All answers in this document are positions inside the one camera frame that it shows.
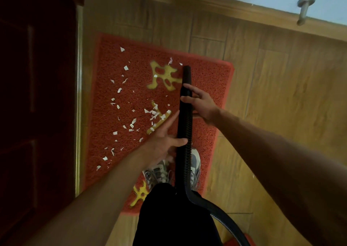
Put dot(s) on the person's right hand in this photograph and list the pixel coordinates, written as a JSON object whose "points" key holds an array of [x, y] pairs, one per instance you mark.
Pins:
{"points": [[206, 107]]}

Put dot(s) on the person's left hand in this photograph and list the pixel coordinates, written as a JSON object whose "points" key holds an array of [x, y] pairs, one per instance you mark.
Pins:
{"points": [[160, 145]]}

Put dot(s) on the person's right thumb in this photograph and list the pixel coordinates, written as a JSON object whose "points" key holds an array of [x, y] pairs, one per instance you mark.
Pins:
{"points": [[187, 99]]}

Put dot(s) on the person's left thumb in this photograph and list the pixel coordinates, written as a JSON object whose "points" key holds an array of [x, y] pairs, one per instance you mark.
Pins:
{"points": [[179, 142]]}

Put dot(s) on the person's left forearm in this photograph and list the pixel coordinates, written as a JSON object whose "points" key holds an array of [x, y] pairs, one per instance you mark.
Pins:
{"points": [[92, 207]]}

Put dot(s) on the person's right forearm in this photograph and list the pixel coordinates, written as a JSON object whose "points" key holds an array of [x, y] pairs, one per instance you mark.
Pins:
{"points": [[284, 172]]}

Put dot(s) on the grey right sneaker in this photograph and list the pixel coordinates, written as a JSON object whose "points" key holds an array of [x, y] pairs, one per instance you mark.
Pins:
{"points": [[195, 167]]}

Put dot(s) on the grey sneaker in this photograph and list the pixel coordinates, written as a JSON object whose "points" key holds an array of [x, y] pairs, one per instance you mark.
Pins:
{"points": [[157, 174], [195, 167]]}

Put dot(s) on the red door mat yellow characters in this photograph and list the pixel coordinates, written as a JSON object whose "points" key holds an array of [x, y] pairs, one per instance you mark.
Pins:
{"points": [[206, 75]]}

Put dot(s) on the grey left sneaker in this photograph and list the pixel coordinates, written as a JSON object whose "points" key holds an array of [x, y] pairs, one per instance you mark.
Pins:
{"points": [[157, 174]]}

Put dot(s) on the scattered white paper scraps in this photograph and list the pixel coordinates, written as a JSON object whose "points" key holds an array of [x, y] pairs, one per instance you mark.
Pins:
{"points": [[126, 67]]}

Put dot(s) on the black shorts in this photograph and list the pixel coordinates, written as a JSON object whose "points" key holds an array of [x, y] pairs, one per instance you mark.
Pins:
{"points": [[173, 218]]}

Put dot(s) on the wooden baseboard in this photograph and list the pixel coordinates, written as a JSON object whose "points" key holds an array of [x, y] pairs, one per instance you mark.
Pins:
{"points": [[217, 6]]}

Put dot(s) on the metal threshold strip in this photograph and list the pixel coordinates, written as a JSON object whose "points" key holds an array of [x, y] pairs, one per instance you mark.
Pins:
{"points": [[79, 91]]}

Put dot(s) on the red vacuum cleaner body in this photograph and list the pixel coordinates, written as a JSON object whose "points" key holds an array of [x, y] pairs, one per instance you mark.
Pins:
{"points": [[252, 241]]}

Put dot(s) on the silver metal door stopper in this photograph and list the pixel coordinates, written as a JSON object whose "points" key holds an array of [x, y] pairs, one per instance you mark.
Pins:
{"points": [[304, 8]]}

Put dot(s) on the dark wooden door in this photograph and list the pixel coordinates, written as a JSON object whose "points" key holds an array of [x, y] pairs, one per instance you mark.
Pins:
{"points": [[35, 104]]}

